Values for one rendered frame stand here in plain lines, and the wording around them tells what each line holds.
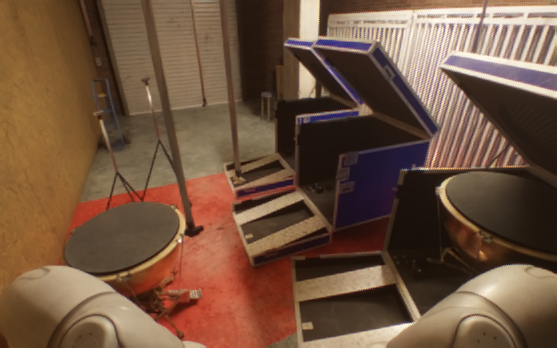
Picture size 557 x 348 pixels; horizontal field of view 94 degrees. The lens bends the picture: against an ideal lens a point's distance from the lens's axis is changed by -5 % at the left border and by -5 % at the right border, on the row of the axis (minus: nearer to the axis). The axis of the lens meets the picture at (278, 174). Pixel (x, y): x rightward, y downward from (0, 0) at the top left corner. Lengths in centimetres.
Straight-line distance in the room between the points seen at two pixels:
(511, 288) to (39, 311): 69
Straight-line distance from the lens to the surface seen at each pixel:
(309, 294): 236
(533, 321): 53
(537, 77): 153
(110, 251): 184
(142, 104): 778
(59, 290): 55
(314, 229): 274
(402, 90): 246
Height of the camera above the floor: 189
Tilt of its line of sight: 28 degrees down
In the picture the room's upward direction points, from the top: 1 degrees counter-clockwise
